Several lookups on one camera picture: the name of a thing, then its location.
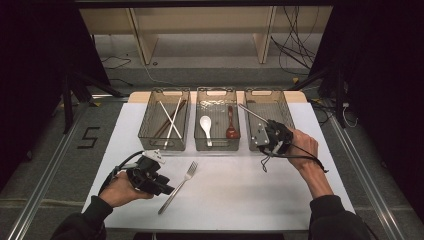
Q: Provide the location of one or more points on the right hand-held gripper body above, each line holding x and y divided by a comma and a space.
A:
278, 140

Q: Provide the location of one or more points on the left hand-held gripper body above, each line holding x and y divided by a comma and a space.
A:
143, 173

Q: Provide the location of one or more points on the steel fork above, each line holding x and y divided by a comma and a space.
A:
180, 186

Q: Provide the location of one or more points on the smoky clear plastic bin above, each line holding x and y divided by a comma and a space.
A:
218, 100
283, 106
150, 133

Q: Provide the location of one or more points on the steel knife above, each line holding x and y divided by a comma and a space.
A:
253, 113

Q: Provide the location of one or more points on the brown spoon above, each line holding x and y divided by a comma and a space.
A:
232, 131

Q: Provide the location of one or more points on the white chopstick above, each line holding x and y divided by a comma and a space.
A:
174, 123
168, 116

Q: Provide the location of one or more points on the white ceramic spoon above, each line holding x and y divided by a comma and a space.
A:
205, 123

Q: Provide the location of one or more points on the person's right hand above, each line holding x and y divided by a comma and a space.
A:
305, 150

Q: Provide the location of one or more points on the person's left hand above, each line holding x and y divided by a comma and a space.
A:
118, 191

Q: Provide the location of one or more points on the white table sheet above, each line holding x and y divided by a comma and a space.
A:
240, 193

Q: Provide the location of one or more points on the black metal stand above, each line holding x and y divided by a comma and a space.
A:
339, 96
68, 103

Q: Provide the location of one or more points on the dark curtain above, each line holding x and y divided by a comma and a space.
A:
383, 83
33, 66

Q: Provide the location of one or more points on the light wooden desk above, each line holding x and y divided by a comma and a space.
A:
206, 20

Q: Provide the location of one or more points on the metal floor rail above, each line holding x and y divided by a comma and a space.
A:
43, 186
366, 180

